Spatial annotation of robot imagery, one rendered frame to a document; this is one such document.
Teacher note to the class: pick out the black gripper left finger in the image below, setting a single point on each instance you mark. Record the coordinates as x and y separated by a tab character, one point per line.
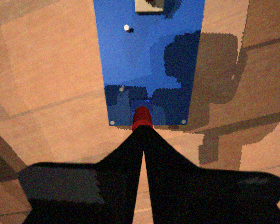
111	182

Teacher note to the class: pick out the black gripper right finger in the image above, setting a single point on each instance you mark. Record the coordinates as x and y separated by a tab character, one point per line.
174	182

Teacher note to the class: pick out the blue circuit board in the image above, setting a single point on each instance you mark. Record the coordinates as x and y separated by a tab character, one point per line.
148	60

